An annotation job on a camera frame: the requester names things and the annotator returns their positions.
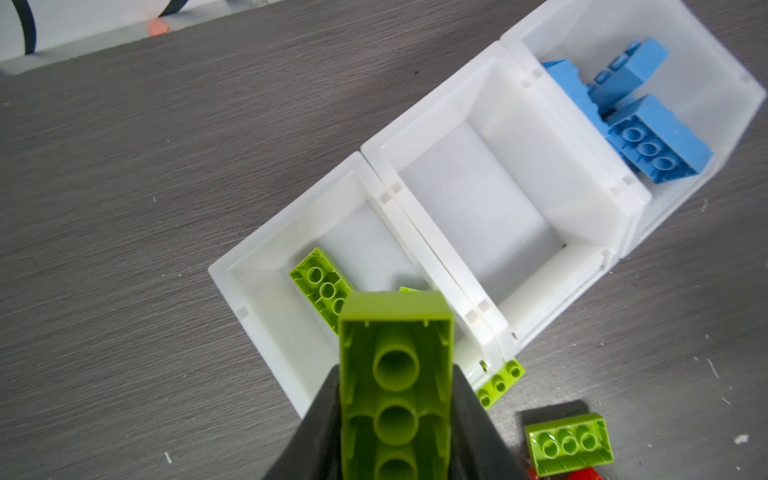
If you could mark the blue lego brick bottom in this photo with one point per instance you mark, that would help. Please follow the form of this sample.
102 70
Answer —
626 73

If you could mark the red lego brick pair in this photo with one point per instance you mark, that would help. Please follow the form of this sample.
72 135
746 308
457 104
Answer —
583 474

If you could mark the middle white bin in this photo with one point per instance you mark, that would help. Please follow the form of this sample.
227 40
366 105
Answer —
513 189

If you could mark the lone green lego brick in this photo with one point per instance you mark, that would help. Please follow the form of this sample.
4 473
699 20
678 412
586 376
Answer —
323 284

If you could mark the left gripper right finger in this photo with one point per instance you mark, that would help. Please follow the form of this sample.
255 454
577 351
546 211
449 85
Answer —
477 450

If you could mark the right white bin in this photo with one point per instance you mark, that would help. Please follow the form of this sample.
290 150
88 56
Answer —
701 82

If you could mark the white bin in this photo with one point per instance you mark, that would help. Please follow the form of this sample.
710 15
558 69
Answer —
701 82
513 189
350 216

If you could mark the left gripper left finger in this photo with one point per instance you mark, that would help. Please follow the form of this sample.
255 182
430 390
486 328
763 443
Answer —
314 451

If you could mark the left white bin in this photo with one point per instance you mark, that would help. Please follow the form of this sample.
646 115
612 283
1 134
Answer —
350 216

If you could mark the blue lego brick cluster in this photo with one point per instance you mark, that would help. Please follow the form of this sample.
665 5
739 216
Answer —
653 141

